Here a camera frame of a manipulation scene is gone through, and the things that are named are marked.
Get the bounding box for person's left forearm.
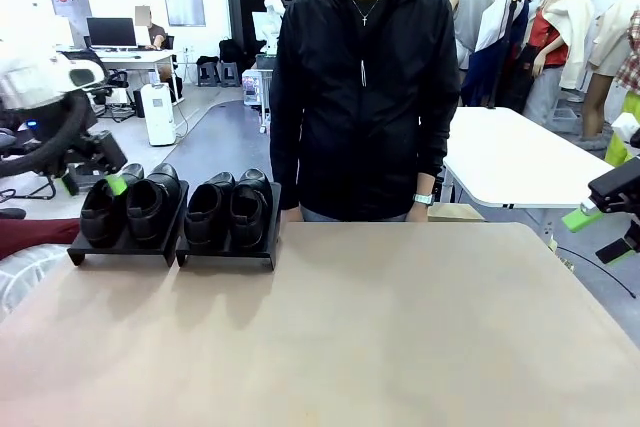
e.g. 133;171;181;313
412;111;454;196

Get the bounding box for person in black jacket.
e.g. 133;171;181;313
268;0;461;223

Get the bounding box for wall poster with red signs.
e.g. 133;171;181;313
48;0;94;18

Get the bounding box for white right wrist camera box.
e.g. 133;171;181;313
610;113;640;148

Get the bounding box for black backpack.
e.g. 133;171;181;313
218;37;244;64

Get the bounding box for black low shoe stand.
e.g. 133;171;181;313
175;181;282;272
67;179;191;268

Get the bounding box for black office chair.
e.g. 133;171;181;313
92;66;136;123

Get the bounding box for silver cross necklace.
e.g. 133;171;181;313
347;0;386;28

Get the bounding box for white office desk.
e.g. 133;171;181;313
54;46;179;98

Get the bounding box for neon yellow garment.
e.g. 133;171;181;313
604;91;640;168

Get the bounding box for mannequin in white navy jacket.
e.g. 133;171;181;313
462;0;534;108

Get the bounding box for seated person at desk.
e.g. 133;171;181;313
132;5;169;51

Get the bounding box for small grey stool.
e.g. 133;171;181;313
196;62;221;88
219;61;240;88

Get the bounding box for mannequin with bucket hat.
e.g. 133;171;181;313
579;0;640;141

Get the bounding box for red cloth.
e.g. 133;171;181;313
0;216;84;261

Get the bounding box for thin black floor cable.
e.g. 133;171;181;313
557;245;640;298

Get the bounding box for white plastic wrap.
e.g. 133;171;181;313
0;242;71;323

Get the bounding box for lit computer tower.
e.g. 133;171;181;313
242;69;271;107

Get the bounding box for white air purifier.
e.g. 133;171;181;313
139;81;177;147

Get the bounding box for mannequin in grey tank top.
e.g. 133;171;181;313
448;0;497;71

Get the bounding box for black leather strap shoe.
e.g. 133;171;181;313
79;162;146;249
183;170;236;250

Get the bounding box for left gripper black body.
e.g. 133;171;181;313
0;96;69;153

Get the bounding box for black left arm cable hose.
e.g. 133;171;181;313
0;92;99;179

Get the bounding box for black computer monitor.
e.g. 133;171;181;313
85;16;138;51

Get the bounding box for white side table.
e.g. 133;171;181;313
442;105;619;209

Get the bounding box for brown cardboard piece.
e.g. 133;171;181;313
428;201;486;222

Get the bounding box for mannequin in cream jacket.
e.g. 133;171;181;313
522;0;596;128

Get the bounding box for black leather buckle loafer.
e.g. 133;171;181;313
228;168;274;250
124;162;182;250

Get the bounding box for person's right forearm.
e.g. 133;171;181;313
269;111;304;211

